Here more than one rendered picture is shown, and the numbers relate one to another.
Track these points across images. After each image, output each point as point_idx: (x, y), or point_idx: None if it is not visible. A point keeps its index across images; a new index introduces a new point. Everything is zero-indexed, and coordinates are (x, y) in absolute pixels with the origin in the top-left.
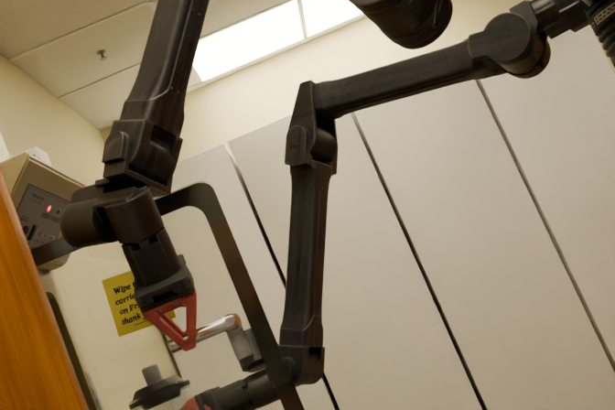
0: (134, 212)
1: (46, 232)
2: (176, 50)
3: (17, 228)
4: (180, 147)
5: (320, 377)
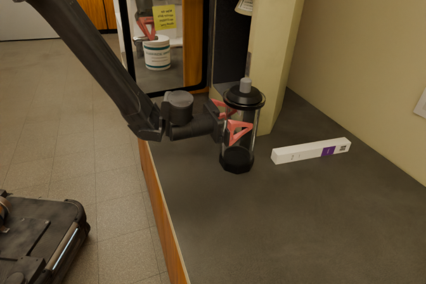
0: None
1: None
2: None
3: None
4: None
5: (140, 138)
